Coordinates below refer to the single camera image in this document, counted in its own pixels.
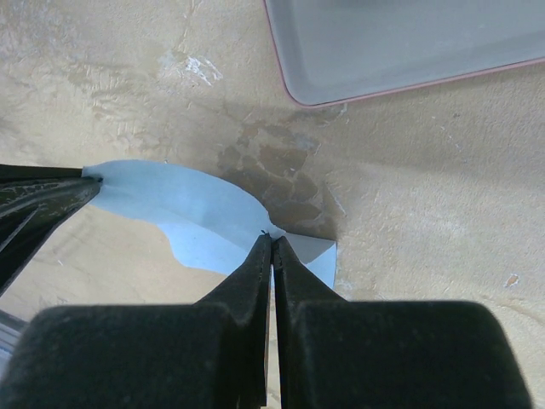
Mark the blue cleaning cloth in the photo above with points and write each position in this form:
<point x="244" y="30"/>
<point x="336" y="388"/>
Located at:
<point x="211" y="224"/>

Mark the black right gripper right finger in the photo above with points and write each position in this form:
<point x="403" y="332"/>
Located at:
<point x="334" y="353"/>

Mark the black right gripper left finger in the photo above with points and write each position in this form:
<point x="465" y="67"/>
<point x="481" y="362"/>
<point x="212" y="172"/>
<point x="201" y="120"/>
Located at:
<point x="209" y="354"/>

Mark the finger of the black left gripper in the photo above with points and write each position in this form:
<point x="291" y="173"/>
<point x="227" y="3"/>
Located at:
<point x="31" y="211"/>
<point x="20" y="172"/>

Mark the pink glasses case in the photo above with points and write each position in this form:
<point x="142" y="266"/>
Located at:
<point x="331" y="51"/>

